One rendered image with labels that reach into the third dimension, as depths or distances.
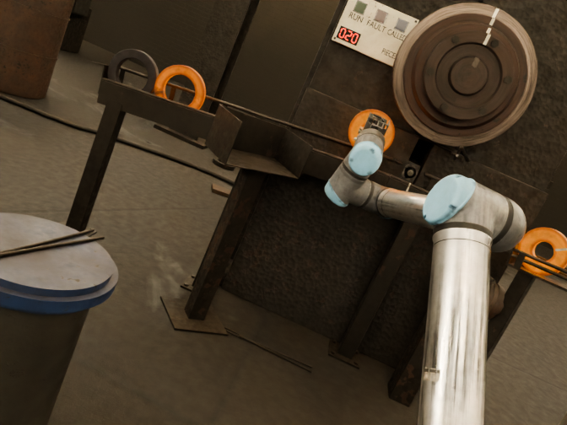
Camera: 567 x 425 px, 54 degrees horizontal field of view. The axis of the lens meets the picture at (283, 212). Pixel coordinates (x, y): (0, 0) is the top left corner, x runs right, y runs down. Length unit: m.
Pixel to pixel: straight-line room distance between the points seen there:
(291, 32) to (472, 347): 7.34
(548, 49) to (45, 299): 1.83
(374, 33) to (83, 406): 1.53
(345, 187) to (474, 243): 0.62
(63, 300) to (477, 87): 1.41
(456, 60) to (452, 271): 0.99
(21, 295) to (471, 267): 0.79
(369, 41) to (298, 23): 6.08
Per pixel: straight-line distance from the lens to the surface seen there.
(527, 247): 2.00
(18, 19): 4.08
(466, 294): 1.08
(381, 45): 2.12
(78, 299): 1.05
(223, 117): 1.76
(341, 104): 2.08
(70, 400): 1.50
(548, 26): 2.24
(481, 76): 1.93
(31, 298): 1.02
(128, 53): 2.17
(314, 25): 8.15
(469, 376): 1.05
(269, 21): 8.24
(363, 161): 1.60
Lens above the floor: 0.93
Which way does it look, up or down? 14 degrees down
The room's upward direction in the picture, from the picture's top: 24 degrees clockwise
